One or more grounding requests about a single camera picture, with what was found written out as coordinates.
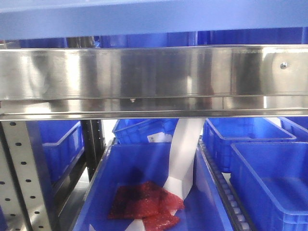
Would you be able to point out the blue plastic tray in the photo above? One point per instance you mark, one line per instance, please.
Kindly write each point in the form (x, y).
(30, 19)

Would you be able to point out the steel shelf front beam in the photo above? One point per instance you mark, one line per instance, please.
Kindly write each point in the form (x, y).
(202, 81)

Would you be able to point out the blue bin centre rear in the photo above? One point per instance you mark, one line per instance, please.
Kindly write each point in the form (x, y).
(129, 131)

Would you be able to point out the blue bin right rear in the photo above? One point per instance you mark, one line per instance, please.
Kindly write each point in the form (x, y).
(221, 132)

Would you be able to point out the large blue bin with bags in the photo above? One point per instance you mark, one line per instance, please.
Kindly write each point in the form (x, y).
(132, 164)

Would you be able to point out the red bubble wrap bag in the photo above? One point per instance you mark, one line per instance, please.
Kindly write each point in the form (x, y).
(142, 201)
(160, 222)

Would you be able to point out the blue bin left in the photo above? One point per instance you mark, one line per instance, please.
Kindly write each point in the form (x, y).
(62, 141)

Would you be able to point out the red bubble wrap bag lower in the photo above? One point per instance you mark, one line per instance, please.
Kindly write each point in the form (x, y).
(160, 222)

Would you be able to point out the blue bin right front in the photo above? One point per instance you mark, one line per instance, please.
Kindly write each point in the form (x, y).
(271, 180)

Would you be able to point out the roller conveyor track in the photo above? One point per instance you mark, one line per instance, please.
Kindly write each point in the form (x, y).
(237, 217)

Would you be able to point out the black upright post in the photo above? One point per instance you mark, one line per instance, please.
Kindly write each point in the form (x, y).
(94, 143)

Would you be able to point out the perforated steel upright post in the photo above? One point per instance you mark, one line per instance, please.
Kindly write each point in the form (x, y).
(21, 144)

